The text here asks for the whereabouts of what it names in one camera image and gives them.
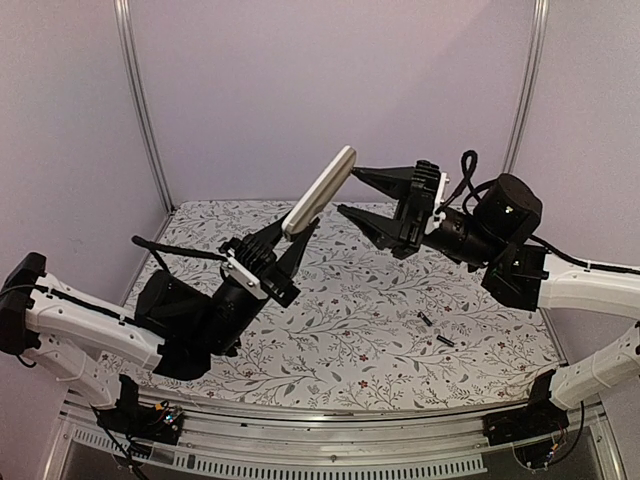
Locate white remote control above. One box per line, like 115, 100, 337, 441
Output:
281, 145, 357, 240

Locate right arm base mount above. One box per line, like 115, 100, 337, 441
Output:
482, 369, 569, 446

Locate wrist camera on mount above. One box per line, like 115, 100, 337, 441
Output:
410, 160, 448, 234
219, 234, 269, 300

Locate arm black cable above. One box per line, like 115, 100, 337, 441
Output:
439, 149, 496, 211
131, 235, 231, 264

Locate white slotted cable duct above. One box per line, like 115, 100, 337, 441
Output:
69, 424, 489, 477

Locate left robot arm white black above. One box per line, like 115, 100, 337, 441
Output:
1, 219, 319, 434

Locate black battery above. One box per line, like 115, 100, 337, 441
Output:
436, 335, 455, 347
418, 312, 433, 326

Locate left aluminium frame post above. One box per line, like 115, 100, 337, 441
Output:
113, 0, 176, 215

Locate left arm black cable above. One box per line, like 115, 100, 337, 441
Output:
131, 235, 231, 264

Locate aluminium frame post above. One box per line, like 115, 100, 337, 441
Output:
502, 0, 550, 174
113, 0, 176, 215

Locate front aluminium rail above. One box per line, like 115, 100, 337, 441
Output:
60, 392, 622, 477

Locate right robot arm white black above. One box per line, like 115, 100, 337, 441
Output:
338, 152, 639, 320

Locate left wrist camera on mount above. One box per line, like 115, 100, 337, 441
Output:
219, 234, 269, 300

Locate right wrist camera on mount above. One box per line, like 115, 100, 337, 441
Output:
410, 160, 448, 234

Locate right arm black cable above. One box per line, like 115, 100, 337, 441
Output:
439, 149, 496, 211

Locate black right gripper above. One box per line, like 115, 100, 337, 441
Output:
335, 168, 499, 271

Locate floral patterned table mat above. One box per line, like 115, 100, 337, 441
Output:
100, 206, 558, 411

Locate right aluminium frame post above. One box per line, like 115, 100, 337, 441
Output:
502, 0, 550, 174

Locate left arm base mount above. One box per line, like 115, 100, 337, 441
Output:
96, 374, 184, 446

